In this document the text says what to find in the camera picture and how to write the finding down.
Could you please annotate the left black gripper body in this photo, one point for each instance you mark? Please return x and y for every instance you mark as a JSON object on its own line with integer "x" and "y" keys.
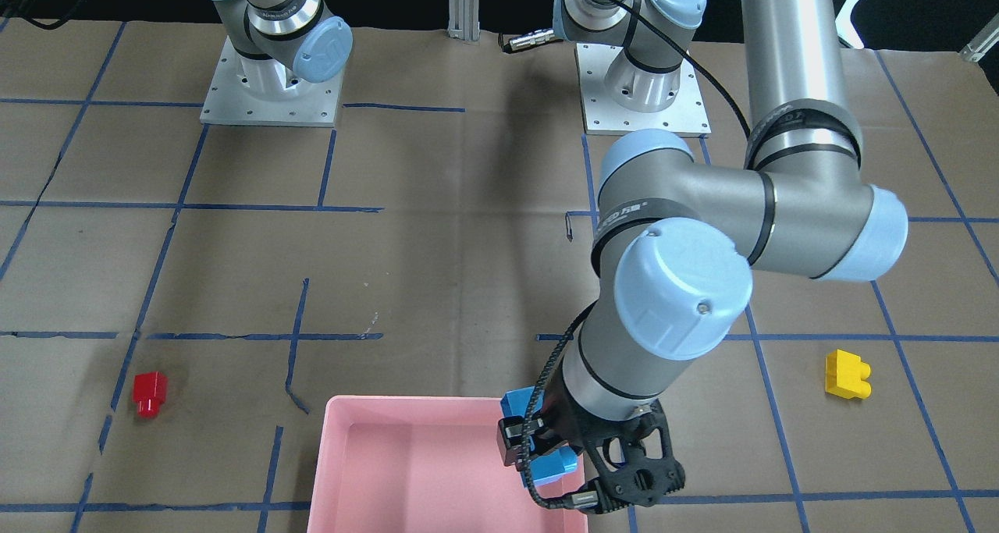
{"x": 556, "y": 422}

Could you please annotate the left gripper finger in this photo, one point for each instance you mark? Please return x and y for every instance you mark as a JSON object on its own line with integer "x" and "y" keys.
{"x": 515, "y": 440}

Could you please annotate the blue toy block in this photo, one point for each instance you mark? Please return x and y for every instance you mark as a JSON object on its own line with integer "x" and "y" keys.
{"x": 559, "y": 461}

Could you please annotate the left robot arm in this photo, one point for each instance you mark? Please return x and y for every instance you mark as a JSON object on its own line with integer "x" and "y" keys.
{"x": 675, "y": 249}

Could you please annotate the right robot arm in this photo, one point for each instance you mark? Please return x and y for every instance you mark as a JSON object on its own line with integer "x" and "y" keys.
{"x": 282, "y": 45}

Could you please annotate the pink plastic box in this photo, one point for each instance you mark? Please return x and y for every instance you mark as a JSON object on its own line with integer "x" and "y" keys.
{"x": 421, "y": 464}

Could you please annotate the yellow toy block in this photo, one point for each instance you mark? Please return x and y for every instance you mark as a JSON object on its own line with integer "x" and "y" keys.
{"x": 847, "y": 375}

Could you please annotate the red toy block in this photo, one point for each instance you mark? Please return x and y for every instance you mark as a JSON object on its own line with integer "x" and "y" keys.
{"x": 149, "y": 392}

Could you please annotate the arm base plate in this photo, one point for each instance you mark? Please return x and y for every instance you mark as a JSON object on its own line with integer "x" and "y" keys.
{"x": 269, "y": 104}
{"x": 619, "y": 98}

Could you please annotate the metal cable connector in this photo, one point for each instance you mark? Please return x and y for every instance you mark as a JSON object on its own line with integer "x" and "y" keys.
{"x": 527, "y": 41}

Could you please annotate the aluminium frame post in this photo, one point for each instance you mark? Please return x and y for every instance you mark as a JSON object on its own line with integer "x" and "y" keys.
{"x": 463, "y": 22}

